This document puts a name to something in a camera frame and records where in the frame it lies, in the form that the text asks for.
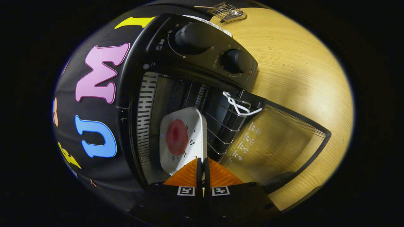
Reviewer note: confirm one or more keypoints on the black backdrop cloth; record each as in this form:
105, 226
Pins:
69, 85

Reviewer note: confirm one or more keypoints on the white square plate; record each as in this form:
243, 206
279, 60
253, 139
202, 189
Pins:
169, 157

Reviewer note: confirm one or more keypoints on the white green drink bottle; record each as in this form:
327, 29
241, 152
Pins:
221, 29

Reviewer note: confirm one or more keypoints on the black toaster oven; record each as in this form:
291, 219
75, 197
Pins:
202, 53

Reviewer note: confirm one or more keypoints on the pink ham slice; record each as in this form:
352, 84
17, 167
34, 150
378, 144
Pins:
176, 137

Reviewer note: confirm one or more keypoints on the wooden stick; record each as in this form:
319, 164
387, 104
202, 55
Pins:
205, 7

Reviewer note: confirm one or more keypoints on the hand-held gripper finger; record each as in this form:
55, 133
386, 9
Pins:
206, 176
199, 176

